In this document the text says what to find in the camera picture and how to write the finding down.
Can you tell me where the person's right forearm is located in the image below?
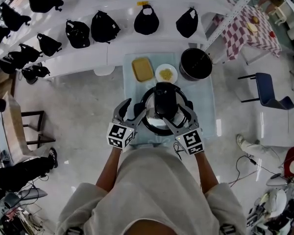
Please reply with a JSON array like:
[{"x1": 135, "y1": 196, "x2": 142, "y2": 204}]
[{"x1": 194, "y1": 152, "x2": 221, "y2": 194}]

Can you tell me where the yellow rectangular tray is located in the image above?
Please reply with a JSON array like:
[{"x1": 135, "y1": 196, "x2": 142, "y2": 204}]
[{"x1": 131, "y1": 57, "x2": 155, "y2": 84}]

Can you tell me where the white shelf unit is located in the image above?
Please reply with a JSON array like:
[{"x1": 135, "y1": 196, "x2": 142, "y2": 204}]
[{"x1": 0, "y1": 0, "x2": 260, "y2": 79}]

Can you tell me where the black pressure cooker body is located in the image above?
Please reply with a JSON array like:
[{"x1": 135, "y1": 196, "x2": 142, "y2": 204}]
[{"x1": 133, "y1": 100, "x2": 195, "y2": 137}]

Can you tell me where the small table with blue cloth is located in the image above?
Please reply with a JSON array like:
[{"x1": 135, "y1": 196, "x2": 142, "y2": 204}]
[{"x1": 122, "y1": 52, "x2": 218, "y2": 148}]

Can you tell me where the person's left forearm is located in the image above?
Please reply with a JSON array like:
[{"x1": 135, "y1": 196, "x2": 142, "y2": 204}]
[{"x1": 95, "y1": 147, "x2": 124, "y2": 194}]

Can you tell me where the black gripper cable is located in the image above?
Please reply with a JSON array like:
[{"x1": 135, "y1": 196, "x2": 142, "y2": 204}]
[{"x1": 173, "y1": 141, "x2": 185, "y2": 160}]

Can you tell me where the black inner pot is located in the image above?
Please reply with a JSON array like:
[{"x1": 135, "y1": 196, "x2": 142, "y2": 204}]
[{"x1": 179, "y1": 47, "x2": 214, "y2": 82}]

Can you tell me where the white round plate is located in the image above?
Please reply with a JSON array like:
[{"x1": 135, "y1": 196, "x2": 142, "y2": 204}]
[{"x1": 154, "y1": 63, "x2": 179, "y2": 84}]

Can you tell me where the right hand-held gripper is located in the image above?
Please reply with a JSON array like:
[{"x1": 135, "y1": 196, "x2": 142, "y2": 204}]
[{"x1": 162, "y1": 104, "x2": 206, "y2": 156}]

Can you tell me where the dark blue chair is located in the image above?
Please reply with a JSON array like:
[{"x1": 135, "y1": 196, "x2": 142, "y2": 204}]
[{"x1": 237, "y1": 72, "x2": 294, "y2": 134}]

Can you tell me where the checkered cloth table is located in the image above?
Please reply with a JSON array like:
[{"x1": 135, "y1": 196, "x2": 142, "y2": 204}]
[{"x1": 220, "y1": 0, "x2": 283, "y2": 65}]

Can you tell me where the pale bread slice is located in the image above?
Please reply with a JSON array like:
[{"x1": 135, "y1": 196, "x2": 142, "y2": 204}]
[{"x1": 245, "y1": 22, "x2": 258, "y2": 33}]

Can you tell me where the steel black pressure cooker lid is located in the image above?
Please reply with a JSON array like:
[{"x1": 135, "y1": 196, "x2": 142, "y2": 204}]
[{"x1": 140, "y1": 81, "x2": 188, "y2": 136}]

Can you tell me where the white rounded object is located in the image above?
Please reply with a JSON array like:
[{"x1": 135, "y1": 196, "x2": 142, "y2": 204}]
[{"x1": 266, "y1": 188, "x2": 289, "y2": 218}]

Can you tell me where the wooden table with cloth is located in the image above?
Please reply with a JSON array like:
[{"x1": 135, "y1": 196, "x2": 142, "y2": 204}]
[{"x1": 0, "y1": 91, "x2": 56, "y2": 166}]

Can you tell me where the person's beige shirt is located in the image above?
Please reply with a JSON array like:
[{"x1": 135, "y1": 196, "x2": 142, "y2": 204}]
[{"x1": 56, "y1": 147, "x2": 248, "y2": 235}]

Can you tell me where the black power adapter cable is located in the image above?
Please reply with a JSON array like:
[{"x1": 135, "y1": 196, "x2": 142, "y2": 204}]
[{"x1": 229, "y1": 154, "x2": 284, "y2": 188}]

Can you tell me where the grey chair base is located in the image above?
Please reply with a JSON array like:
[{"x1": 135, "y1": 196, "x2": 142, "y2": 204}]
[{"x1": 266, "y1": 173, "x2": 289, "y2": 187}]

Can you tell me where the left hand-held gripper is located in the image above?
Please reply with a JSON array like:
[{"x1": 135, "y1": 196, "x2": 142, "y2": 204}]
[{"x1": 106, "y1": 97, "x2": 148, "y2": 153}]

